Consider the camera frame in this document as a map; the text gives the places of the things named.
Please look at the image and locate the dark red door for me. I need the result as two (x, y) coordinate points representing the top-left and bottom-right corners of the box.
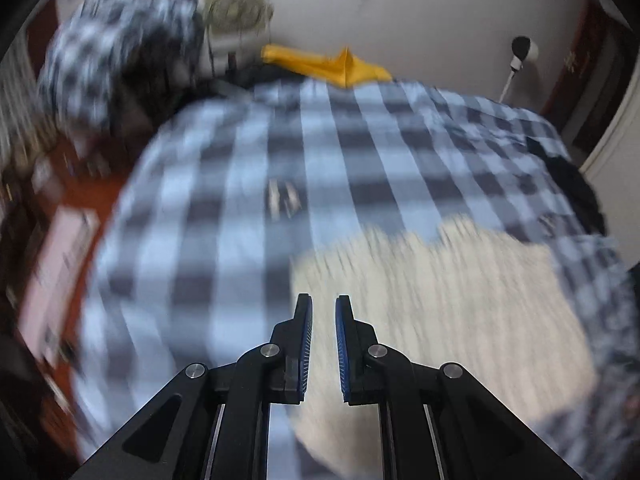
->
(542, 0), (633, 161)

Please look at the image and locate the cream plaid shirt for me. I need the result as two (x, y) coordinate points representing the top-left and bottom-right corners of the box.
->
(290, 215), (601, 480)

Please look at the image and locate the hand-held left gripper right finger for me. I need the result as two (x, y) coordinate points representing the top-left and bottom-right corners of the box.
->
(334, 294), (583, 480)

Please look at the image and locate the yellow cloth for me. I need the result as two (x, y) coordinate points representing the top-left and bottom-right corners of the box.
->
(261, 44), (393, 88)

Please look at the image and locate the blue grey checkered bed blanket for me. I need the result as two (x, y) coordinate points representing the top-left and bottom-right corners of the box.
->
(75, 77), (640, 480)

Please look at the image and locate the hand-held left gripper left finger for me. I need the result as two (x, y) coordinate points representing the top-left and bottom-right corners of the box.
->
(70, 292), (315, 480)

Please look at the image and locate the white louvered wardrobe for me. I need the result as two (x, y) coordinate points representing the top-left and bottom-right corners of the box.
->
(580, 75), (640, 241)

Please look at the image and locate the pink box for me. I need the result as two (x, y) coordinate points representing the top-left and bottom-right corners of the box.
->
(20, 207), (98, 361)

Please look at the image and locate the beige box fan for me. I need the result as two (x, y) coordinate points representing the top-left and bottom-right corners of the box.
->
(202, 0), (273, 51)

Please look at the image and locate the black garment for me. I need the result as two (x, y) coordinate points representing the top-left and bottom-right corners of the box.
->
(525, 137), (608, 236)

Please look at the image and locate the bundled checkered duvet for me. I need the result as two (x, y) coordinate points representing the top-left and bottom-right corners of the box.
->
(37, 0), (206, 136)

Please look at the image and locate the white camera on stand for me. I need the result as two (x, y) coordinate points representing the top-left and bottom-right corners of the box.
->
(497, 35), (541, 103)

